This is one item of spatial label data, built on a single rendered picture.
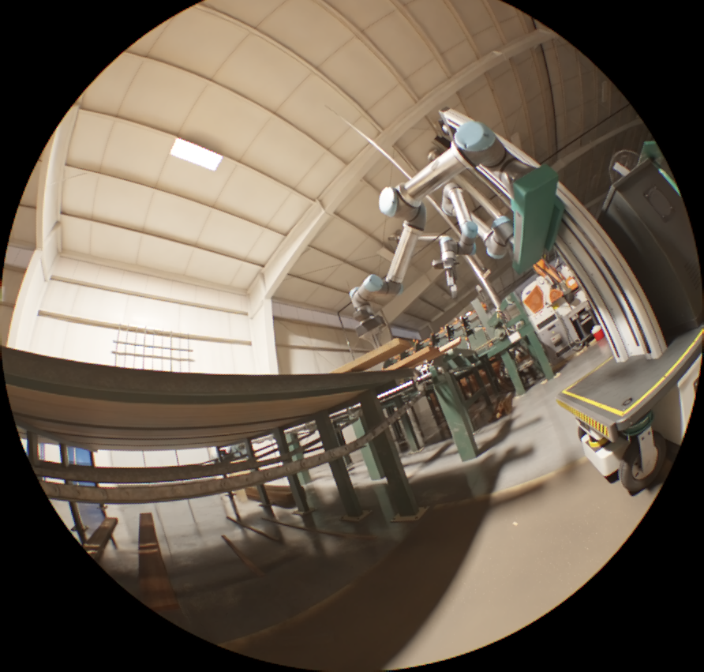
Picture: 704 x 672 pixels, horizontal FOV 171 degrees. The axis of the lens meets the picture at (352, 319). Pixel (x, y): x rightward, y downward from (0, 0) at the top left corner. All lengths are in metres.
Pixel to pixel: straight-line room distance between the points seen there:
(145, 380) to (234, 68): 6.12
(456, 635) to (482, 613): 0.08
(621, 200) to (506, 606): 1.15
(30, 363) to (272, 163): 6.49
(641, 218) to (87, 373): 1.53
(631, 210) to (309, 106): 6.29
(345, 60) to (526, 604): 7.24
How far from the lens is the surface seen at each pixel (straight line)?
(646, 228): 0.95
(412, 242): 1.07
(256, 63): 6.32
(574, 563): 0.79
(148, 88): 6.67
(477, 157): 0.82
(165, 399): 0.76
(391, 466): 1.32
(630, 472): 0.87
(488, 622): 0.73
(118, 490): 0.67
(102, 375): 0.66
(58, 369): 0.69
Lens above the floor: 0.61
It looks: 25 degrees up
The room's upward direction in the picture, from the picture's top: 20 degrees counter-clockwise
